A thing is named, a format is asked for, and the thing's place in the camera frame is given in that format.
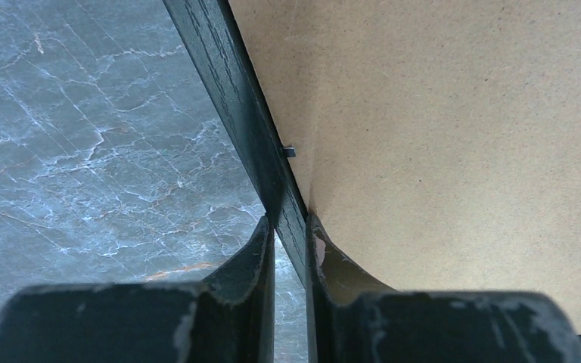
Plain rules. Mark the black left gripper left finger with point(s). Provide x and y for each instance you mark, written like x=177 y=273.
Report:
x=226 y=317

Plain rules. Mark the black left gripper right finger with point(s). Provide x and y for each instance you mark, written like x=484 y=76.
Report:
x=354 y=317

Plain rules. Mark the black picture frame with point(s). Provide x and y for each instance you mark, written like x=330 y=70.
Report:
x=240 y=110

